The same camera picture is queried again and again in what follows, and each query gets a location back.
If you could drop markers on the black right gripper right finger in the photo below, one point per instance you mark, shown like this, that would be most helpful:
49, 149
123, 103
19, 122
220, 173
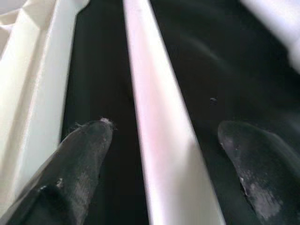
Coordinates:
264, 173

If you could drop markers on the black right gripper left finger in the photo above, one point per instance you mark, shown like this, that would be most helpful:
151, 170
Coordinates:
70, 168

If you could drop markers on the white plastic children table top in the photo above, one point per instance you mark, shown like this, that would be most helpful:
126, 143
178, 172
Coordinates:
35, 82

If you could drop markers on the black table cloth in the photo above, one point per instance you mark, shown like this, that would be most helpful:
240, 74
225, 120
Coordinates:
211, 58

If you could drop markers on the white plastic table leg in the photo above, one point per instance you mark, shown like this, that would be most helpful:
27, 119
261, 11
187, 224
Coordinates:
159, 105
281, 23

